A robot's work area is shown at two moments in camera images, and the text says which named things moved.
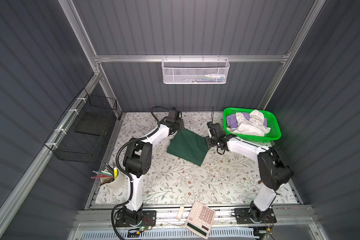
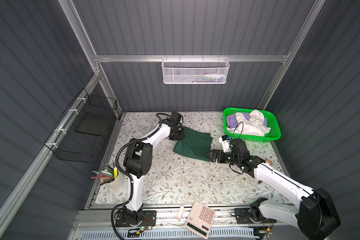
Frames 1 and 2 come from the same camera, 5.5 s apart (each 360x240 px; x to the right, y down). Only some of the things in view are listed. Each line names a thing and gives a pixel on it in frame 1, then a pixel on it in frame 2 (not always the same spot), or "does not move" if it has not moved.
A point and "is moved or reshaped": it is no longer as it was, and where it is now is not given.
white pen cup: (113, 178) does not move
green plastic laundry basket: (273, 122) does not move
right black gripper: (207, 139) -> (215, 152)
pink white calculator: (200, 219) does not move
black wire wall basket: (80, 135) does not move
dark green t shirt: (188, 145) is moved or reshaped
